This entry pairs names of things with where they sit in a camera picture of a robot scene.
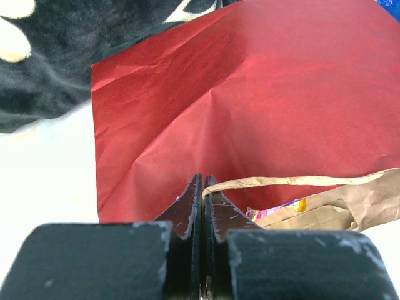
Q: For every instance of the red brown paper bag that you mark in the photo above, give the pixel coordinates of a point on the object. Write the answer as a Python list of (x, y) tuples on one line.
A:
[(258, 88)]

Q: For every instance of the black flower pattern pillow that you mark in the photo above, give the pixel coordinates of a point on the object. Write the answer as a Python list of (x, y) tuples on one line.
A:
[(48, 48)]

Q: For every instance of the yellow candy packet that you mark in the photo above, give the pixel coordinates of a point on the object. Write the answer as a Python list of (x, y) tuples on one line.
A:
[(299, 205)]

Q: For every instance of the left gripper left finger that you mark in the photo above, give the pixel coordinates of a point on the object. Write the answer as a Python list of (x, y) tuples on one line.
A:
[(140, 260)]

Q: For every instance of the blue Doritos chip bag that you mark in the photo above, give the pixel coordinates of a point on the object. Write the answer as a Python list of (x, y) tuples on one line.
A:
[(392, 7)]

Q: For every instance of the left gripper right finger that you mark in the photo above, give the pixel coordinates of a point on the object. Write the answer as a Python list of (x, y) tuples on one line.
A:
[(244, 261)]

